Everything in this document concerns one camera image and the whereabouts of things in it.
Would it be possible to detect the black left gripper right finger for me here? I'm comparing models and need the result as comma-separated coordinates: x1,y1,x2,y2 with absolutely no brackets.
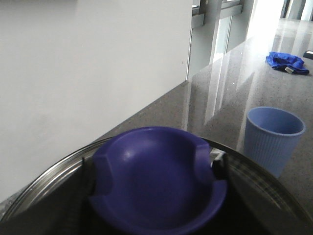
212,154,313,235

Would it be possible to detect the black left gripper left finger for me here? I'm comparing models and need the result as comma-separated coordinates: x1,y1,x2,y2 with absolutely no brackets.
22,156,96,235

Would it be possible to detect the light blue ribbed cup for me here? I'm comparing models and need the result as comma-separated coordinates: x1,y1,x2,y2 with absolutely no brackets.
244,106,306,178

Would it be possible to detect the crumpled blue cloth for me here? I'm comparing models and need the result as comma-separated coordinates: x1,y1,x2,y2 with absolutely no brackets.
266,51,310,75

